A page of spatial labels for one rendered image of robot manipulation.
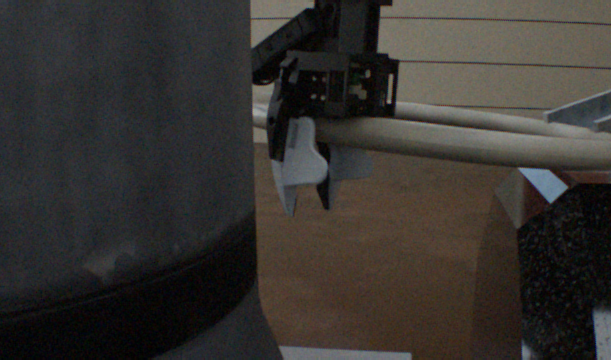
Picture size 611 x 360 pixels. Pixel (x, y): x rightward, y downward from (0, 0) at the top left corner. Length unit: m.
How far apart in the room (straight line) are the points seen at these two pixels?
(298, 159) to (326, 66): 0.09
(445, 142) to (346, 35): 0.12
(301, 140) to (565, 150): 0.23
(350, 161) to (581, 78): 6.81
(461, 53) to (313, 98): 6.60
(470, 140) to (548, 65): 6.76
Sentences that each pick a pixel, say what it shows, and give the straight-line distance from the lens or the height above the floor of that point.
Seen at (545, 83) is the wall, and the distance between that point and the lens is 7.25.
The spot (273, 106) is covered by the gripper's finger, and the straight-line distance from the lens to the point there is 0.54.
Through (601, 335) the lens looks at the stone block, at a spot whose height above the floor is 0.69.
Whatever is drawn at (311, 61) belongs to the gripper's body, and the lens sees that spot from 0.52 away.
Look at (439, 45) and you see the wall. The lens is 7.11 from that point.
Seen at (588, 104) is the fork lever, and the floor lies 0.99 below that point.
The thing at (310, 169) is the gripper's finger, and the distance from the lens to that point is 0.53.
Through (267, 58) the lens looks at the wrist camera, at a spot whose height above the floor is 1.05.
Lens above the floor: 1.05
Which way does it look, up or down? 12 degrees down
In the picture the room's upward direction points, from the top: straight up
